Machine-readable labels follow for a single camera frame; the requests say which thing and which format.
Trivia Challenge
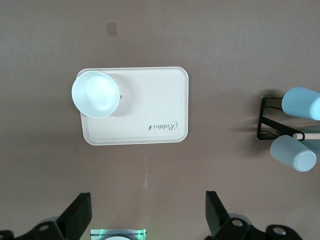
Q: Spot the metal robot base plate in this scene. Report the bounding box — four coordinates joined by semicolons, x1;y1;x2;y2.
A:
89;221;148;240

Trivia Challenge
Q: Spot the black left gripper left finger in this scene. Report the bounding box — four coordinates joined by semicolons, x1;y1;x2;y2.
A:
55;191;92;238

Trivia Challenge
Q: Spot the white bowl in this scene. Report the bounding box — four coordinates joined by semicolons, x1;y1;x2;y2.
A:
71;70;123;119

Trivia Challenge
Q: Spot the light blue plastic cup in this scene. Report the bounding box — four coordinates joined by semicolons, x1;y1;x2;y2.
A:
281;86;320;121

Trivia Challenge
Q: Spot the black wire cup rack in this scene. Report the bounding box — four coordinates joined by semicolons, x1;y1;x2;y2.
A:
256;95;320;141

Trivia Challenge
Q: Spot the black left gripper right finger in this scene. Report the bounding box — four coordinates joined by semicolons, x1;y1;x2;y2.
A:
204;190;231;238

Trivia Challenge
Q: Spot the grey plastic cup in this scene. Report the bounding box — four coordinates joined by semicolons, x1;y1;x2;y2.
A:
269;134;318;173

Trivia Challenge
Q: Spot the cream rectangular tray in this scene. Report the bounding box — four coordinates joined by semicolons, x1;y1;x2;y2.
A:
76;66;189;146

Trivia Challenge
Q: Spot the small brown tape patch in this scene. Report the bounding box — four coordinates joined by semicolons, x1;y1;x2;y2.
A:
106;22;118;36

